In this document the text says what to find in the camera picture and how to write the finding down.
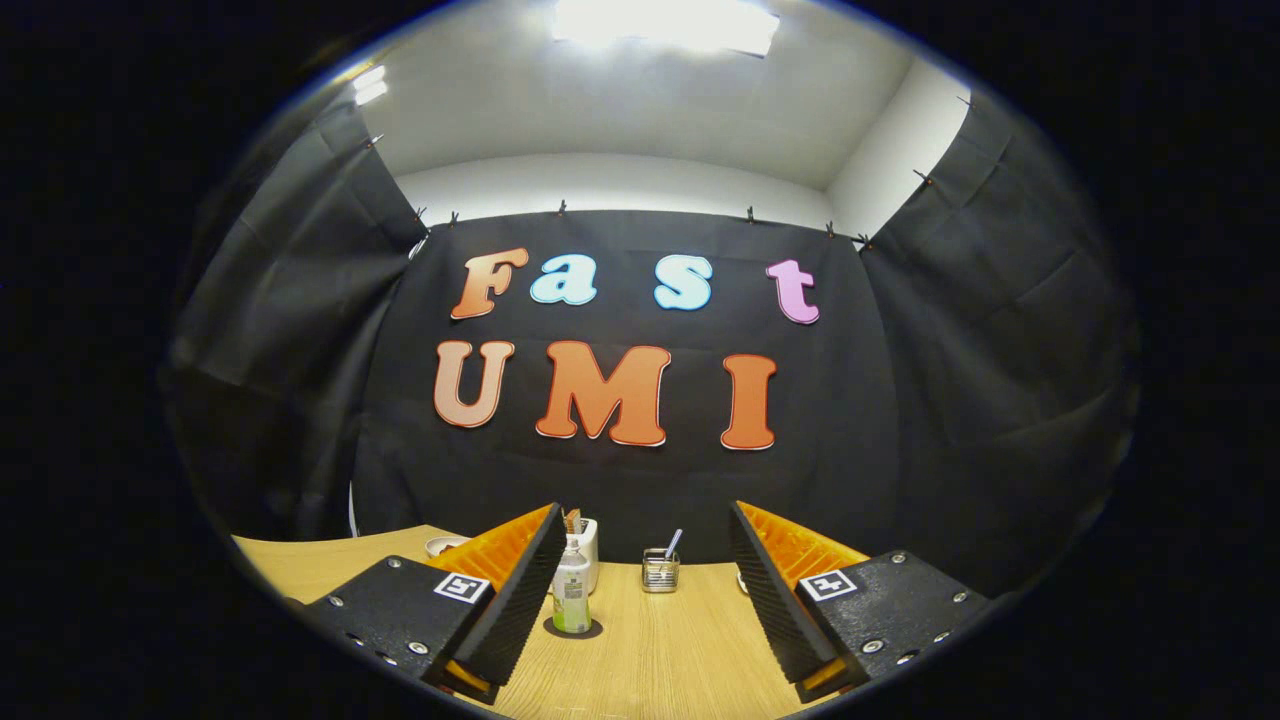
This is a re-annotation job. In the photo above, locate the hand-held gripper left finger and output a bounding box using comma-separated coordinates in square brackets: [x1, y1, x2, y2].
[300, 503, 568, 706]

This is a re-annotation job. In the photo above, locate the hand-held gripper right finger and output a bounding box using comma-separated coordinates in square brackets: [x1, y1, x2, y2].
[728, 500, 991, 704]

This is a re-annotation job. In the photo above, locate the clear juice bottle green label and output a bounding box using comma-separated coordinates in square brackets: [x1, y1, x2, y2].
[552, 540, 593, 635]

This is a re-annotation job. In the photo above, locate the cream white toaster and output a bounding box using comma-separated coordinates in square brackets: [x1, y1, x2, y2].
[560, 518, 599, 596]

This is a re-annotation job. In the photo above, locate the wooden table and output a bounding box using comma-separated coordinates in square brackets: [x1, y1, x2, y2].
[232, 525, 841, 720]

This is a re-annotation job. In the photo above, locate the black backdrop cloth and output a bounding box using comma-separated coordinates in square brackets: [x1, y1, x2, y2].
[160, 90, 1141, 601]

